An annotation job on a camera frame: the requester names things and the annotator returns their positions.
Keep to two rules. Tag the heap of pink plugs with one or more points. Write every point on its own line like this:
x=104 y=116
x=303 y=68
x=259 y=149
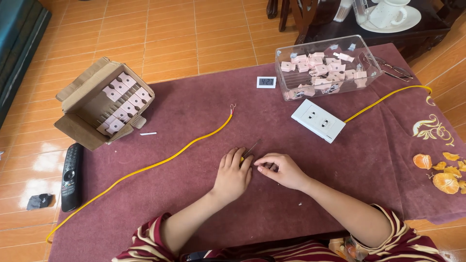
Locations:
x=322 y=69

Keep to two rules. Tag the grey black cloth scrap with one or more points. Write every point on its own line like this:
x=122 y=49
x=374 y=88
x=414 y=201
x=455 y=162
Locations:
x=39 y=201

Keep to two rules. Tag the white double power socket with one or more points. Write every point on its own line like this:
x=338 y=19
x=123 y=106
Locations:
x=317 y=120

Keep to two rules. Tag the small white digital clock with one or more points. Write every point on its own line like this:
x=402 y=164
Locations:
x=266 y=82

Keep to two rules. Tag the tangerine peel piece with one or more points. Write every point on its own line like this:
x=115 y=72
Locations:
x=453 y=171
x=451 y=156
x=439 y=166
x=462 y=165
x=462 y=186

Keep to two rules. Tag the peeled tangerine half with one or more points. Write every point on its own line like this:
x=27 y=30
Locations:
x=422 y=161
x=445 y=183

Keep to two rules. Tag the clear plastic container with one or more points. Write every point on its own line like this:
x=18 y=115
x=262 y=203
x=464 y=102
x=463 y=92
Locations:
x=291 y=82

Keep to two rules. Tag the dark green sofa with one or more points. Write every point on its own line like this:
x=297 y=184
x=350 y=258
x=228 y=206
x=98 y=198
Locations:
x=18 y=47

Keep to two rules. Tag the clear plastic jar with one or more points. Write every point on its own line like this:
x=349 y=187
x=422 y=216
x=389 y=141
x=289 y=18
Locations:
x=360 y=12

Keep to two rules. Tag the dark wooden table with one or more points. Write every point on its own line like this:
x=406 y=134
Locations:
x=418 y=36

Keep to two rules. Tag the black remote control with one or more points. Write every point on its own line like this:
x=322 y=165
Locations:
x=71 y=178

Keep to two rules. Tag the brown cardboard box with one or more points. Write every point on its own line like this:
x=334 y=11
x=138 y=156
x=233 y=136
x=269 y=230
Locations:
x=78 y=127

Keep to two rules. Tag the white toothpick holder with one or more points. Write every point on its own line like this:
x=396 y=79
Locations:
x=342 y=11

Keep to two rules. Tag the dark wooden chair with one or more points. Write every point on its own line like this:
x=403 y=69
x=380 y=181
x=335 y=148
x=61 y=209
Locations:
x=284 y=14

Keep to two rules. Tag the small white tube piece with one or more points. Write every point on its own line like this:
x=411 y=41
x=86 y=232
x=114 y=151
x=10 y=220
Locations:
x=148 y=133

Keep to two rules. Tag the maroon embroidered tablecloth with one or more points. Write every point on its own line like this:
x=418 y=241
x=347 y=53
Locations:
x=174 y=196

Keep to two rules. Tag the rows of pink plugs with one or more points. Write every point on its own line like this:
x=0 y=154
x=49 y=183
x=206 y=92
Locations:
x=125 y=100

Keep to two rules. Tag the clear plastic bag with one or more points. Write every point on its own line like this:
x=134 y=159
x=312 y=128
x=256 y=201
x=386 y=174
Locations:
x=346 y=249

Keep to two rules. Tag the striped maroon shirt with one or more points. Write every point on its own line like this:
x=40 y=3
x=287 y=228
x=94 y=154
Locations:
x=407 y=247

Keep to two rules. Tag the thin framed eyeglasses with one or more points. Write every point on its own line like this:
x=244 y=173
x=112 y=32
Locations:
x=395 y=69

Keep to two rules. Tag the white ceramic plate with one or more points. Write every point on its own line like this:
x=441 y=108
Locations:
x=411 y=20

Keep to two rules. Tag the person's right hand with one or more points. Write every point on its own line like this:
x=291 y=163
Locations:
x=289 y=174

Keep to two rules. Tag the person's left hand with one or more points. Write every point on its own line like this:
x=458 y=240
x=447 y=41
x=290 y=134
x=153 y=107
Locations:
x=231 y=180

